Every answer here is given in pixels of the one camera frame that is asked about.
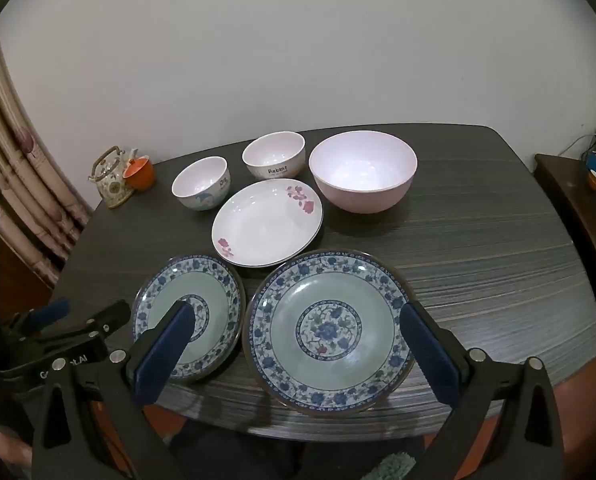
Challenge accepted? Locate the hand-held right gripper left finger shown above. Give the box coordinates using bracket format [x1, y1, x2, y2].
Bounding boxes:
[30, 300, 199, 480]

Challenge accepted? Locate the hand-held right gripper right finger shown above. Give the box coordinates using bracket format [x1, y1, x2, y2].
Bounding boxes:
[399, 301, 566, 480]

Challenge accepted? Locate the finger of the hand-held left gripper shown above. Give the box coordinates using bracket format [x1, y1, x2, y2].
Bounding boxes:
[8, 300, 72, 337]
[40, 300, 132, 357]

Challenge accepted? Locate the small blue patterned plate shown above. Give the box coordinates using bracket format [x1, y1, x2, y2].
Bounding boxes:
[132, 255, 247, 385]

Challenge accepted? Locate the large blue patterned plate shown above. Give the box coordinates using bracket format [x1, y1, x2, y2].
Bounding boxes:
[244, 248, 419, 417]

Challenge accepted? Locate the small bowl with blue print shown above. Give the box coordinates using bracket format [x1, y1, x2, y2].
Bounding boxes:
[172, 156, 231, 212]

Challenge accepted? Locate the white plate with pink flowers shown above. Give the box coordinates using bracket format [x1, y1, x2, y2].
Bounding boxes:
[211, 178, 325, 268]

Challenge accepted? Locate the large pink bowl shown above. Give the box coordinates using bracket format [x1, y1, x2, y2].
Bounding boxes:
[308, 130, 419, 214]

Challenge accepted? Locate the small white bowl with lettering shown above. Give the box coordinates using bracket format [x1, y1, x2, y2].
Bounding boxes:
[242, 131, 307, 181]

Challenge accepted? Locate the green rug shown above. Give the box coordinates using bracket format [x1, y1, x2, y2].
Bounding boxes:
[363, 452, 429, 480]

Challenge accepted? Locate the floral ceramic teapot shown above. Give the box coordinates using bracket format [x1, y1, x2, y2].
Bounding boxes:
[88, 146, 141, 209]

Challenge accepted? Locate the beige patterned curtain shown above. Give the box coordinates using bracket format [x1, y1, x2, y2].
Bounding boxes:
[0, 25, 91, 291]

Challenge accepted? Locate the orange lidded cup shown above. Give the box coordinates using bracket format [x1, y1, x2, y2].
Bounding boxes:
[123, 156, 156, 193]

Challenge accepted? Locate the dark wooden side cabinet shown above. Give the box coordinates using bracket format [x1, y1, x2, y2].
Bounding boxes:
[534, 153, 596, 317]

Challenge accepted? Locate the grey cable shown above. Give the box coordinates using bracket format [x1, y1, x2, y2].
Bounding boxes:
[560, 134, 596, 157]

